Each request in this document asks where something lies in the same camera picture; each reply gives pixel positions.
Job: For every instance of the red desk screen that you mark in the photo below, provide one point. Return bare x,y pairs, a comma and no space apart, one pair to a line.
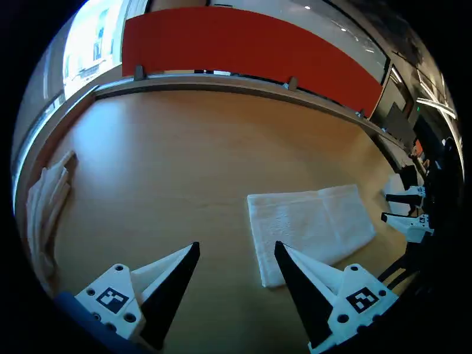
250,51

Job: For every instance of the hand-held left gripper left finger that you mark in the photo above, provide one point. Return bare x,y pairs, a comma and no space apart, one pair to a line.
121,291

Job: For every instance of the stack of white towels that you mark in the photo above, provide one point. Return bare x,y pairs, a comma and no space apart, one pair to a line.
46,217

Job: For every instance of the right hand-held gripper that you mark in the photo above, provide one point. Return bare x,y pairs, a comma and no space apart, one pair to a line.
444,206

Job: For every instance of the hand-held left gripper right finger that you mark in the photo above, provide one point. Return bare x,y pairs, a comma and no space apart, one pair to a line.
354,295

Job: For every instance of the black monitor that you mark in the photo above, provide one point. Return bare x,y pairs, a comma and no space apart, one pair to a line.
399,123

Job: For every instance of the white towel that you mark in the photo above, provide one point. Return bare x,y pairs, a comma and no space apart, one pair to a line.
309,226

